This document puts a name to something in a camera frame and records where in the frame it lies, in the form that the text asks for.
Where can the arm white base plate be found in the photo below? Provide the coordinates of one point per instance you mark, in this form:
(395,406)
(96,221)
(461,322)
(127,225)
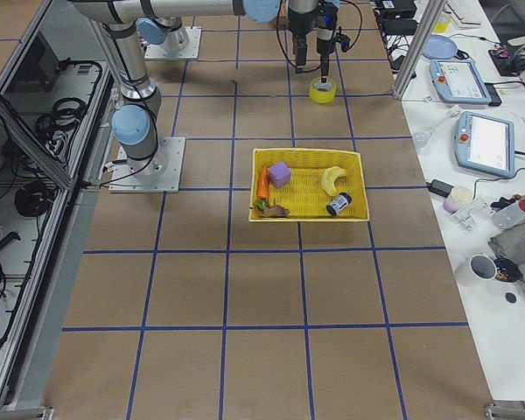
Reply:
(182,44)
(161,174)

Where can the yellow packing tape roll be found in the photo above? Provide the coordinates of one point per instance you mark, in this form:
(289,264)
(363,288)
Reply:
(322,92)

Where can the blue teach pendant far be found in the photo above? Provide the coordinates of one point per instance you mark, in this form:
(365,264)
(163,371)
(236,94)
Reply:
(458,81)

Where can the black labelled can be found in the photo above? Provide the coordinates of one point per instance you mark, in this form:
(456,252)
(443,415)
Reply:
(338,204)

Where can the blue teach pendant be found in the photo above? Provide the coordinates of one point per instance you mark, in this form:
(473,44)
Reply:
(485,144)
(458,81)

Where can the blue plastic plate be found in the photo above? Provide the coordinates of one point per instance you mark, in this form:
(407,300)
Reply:
(440,47)

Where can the black power adapter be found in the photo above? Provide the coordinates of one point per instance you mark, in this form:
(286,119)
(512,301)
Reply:
(439,188)

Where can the aluminium frame post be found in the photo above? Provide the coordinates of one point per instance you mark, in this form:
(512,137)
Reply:
(430,16)

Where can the white lidded cup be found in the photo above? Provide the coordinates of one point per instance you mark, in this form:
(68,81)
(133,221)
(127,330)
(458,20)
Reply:
(458,197)

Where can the orange toy carrot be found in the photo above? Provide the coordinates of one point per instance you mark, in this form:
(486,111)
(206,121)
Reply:
(263,189)

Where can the purple foam cube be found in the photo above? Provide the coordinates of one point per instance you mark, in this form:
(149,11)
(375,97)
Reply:
(279,174)

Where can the yellow woven tray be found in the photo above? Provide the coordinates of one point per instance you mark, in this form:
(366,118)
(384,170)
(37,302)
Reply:
(303,195)

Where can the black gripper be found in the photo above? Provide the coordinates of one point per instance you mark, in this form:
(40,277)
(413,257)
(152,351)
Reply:
(324,46)
(298,21)

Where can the blue teach pendant near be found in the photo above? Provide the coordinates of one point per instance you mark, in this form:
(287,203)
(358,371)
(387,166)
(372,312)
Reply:
(485,144)

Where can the white mug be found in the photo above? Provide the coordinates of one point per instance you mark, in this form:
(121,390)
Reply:
(478,269)

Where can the brown dried root toy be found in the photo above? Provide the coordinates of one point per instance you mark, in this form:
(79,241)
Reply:
(274,211)

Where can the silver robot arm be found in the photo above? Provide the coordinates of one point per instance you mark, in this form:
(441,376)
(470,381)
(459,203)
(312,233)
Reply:
(121,25)
(327,17)

